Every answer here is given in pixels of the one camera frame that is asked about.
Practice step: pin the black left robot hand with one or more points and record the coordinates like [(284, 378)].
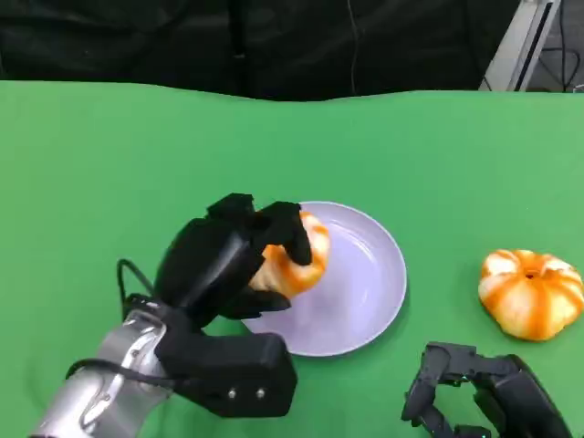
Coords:
[(205, 260)]

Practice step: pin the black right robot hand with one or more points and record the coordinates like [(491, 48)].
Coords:
[(524, 397)]

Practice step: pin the orange and white bread roll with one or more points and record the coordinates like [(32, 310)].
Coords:
[(296, 279), (531, 301)]

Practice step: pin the green table cloth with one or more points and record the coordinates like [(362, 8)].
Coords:
[(137, 159)]

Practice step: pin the lilac plate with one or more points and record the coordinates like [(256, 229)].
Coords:
[(356, 283)]

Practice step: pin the black backdrop curtain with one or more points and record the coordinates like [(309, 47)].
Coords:
[(159, 41)]

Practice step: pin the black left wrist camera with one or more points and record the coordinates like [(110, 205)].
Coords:
[(237, 365)]

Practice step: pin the grey metal frame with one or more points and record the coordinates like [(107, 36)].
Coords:
[(520, 50)]

